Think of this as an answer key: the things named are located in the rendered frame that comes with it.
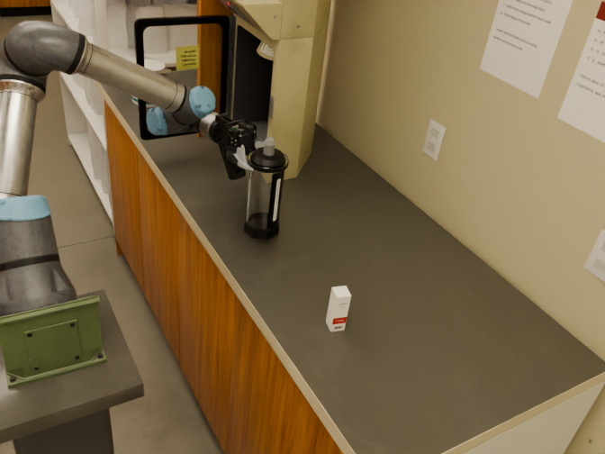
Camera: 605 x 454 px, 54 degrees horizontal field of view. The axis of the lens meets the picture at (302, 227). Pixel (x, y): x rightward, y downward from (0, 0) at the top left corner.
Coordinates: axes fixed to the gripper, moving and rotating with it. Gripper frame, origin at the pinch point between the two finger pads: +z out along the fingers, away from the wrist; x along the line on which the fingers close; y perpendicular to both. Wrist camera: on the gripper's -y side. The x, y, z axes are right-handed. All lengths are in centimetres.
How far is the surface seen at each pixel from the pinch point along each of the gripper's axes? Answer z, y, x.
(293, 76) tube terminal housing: -20.0, 12.8, 27.4
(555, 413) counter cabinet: 85, -32, 18
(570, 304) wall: 73, -19, 42
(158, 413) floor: -32, -117, -16
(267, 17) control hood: -22.5, 30.3, 17.4
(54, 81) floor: -348, -114, 96
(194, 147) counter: -55, -23, 17
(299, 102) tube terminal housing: -19.4, 4.2, 30.2
